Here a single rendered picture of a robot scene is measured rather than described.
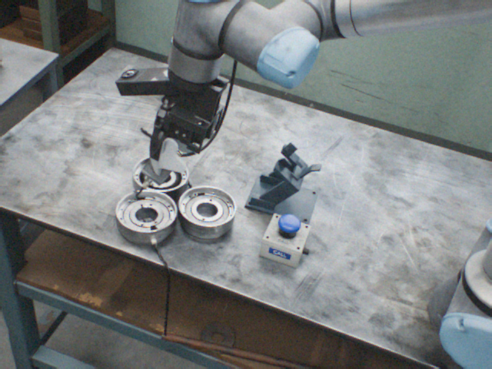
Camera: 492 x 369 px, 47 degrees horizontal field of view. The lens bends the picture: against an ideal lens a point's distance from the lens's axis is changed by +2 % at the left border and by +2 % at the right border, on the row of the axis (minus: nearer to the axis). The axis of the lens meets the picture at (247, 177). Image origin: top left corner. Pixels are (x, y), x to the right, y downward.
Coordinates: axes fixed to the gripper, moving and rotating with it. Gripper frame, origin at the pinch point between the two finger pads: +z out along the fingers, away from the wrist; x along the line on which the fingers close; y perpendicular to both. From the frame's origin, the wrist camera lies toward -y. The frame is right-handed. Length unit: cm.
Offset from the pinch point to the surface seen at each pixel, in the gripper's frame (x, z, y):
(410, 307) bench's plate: 0.7, 6.6, 48.5
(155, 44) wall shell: 161, 91, -72
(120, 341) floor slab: 17, 95, -7
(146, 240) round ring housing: -7.9, 10.7, 3.3
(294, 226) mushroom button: 2.1, 2.4, 25.1
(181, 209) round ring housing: 0.5, 9.3, 5.6
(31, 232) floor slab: 42, 103, -56
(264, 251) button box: -0.6, 8.6, 22.4
